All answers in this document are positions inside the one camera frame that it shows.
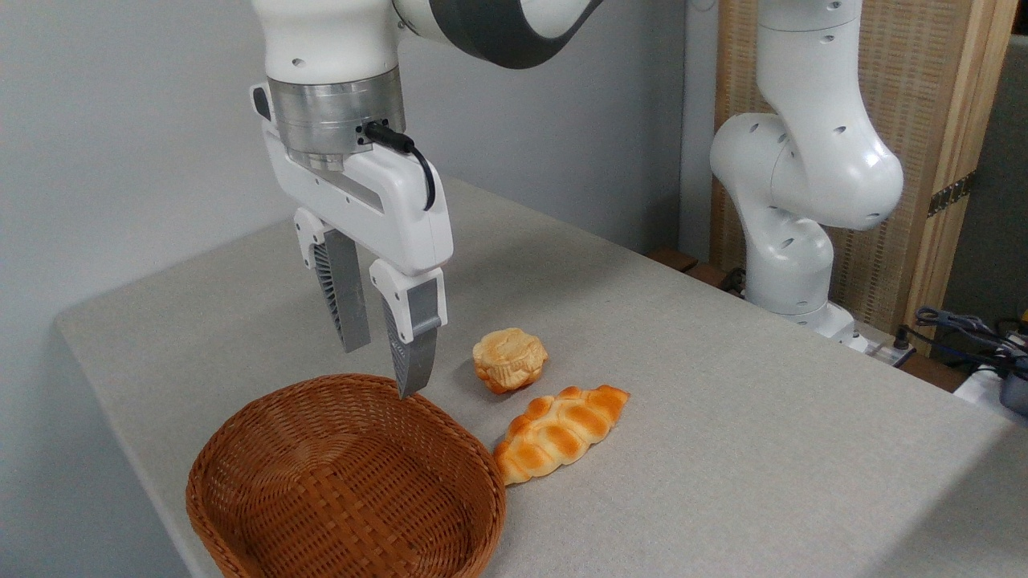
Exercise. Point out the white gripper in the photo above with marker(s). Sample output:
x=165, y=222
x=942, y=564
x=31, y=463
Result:
x=385, y=205

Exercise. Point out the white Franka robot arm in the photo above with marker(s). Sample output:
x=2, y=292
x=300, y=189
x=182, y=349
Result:
x=803, y=177

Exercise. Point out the round golden bread bun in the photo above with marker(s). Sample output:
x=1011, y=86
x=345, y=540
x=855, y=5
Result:
x=509, y=359

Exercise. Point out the brown woven wicker basket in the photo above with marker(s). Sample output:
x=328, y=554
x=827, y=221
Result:
x=345, y=482

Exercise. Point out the long braided golden bread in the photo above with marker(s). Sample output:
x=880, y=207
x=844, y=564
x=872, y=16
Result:
x=558, y=429

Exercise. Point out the black power plug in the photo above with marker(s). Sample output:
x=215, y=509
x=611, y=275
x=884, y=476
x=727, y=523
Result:
x=903, y=343

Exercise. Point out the black metal hinge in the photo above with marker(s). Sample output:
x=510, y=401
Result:
x=952, y=193

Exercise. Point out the wooden rattan screen panel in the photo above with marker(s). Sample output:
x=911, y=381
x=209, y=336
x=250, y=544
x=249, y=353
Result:
x=923, y=88

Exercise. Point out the white power strip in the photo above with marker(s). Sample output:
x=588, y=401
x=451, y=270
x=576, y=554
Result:
x=984, y=387

